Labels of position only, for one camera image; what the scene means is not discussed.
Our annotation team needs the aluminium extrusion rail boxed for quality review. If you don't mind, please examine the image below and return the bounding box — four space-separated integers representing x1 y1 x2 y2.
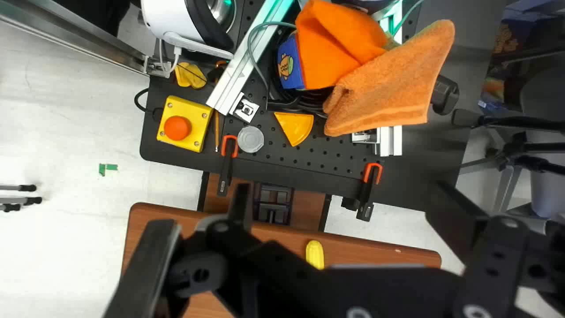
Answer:
207 0 293 117

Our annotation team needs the orange handled clamp left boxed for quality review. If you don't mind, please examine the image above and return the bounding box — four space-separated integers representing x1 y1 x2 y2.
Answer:
217 133 242 198

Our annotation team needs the pencil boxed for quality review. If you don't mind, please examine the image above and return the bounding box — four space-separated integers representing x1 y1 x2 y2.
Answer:
214 112 221 154

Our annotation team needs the grey round disc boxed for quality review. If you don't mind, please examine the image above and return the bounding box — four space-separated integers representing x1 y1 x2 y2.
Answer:
237 126 265 154

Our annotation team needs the small yellow holder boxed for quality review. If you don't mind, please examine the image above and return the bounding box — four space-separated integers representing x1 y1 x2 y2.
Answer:
175 62 207 89

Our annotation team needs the yellow corn plush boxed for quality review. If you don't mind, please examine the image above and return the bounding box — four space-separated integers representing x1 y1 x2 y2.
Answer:
304 241 325 271

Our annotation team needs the orange and blue plush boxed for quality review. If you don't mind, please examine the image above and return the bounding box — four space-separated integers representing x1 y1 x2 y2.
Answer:
277 0 389 91

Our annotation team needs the wooden table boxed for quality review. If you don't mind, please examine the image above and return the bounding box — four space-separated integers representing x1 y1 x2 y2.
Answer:
124 184 440 318

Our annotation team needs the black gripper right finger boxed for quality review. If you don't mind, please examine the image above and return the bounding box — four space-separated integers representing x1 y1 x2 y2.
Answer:
454 218 528 318

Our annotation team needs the black perforated mounting board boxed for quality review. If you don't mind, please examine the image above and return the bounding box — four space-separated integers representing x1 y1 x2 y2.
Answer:
140 76 468 209

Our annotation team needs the fiducial marker tag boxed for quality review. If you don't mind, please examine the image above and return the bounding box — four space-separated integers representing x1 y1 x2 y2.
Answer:
233 98 260 124

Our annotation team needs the orange handled clamp right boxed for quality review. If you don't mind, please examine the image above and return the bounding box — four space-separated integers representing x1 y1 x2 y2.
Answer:
357 163 383 221

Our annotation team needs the orange handled clamp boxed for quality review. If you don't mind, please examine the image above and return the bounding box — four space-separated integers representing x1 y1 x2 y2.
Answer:
217 133 242 198
357 163 383 221

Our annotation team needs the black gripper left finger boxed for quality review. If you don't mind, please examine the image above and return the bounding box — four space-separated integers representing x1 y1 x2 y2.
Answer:
103 219 180 318

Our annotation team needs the yellow box red stop button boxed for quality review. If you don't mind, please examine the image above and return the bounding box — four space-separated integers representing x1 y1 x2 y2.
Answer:
157 96 212 154

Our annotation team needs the yellow wedge block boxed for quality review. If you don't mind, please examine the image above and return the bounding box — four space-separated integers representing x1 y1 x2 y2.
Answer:
274 112 314 147

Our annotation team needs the green tape mark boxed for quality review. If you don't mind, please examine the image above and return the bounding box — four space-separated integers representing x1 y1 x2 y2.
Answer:
99 163 119 177

